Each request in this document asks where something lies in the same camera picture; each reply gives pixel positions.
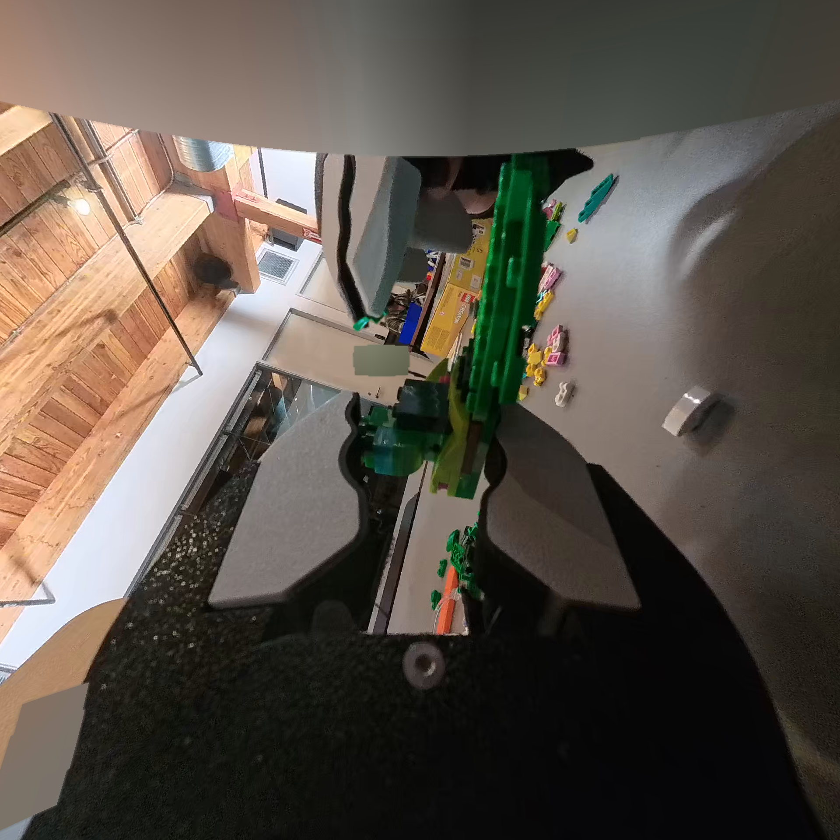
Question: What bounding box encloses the glass partition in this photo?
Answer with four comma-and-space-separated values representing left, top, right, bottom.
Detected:
141, 364, 395, 578

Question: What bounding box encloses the black ceiling dome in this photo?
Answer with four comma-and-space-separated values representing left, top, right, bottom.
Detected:
192, 252, 240, 291

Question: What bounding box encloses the round wooden board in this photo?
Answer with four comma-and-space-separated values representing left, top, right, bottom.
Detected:
0, 597, 126, 742

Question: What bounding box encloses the pile of green lego pieces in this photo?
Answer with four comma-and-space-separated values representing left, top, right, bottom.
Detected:
430, 524, 483, 605

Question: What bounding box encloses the teal lego plate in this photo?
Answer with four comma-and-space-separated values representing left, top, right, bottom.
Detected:
577, 174, 619, 224

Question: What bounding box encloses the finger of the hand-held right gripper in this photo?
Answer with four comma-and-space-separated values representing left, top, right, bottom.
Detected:
315, 154, 358, 324
343, 156, 475, 317

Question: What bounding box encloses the white curved lego brick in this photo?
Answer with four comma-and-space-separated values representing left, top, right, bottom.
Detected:
663, 386, 713, 437

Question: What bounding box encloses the yellow cardboard box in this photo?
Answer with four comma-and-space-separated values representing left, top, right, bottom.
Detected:
420, 220, 493, 358

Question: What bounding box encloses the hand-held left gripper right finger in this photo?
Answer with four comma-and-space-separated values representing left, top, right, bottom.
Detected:
474, 402, 642, 637

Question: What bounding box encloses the person's right hand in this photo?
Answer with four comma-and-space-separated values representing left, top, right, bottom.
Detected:
423, 157, 501, 216

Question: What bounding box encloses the orange lego piece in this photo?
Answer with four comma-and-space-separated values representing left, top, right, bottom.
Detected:
434, 567, 460, 634

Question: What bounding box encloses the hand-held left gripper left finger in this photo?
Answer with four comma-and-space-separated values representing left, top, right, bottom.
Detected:
207, 390, 367, 609

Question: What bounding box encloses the white wall vent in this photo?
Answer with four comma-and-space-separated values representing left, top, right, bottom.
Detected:
256, 248, 298, 283

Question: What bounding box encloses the wooden beam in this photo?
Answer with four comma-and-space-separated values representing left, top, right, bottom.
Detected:
213, 187, 322, 240

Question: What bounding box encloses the metal air duct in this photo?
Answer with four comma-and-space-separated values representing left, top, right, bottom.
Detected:
172, 136, 234, 173

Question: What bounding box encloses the green lego baseplate build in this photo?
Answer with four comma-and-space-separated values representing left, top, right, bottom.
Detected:
357, 154, 549, 500

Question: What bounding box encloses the pile of pastel lego pieces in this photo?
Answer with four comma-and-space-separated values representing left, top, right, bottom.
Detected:
521, 197, 572, 401

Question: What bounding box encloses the black metal rod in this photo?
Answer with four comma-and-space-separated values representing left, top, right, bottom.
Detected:
49, 113, 201, 375

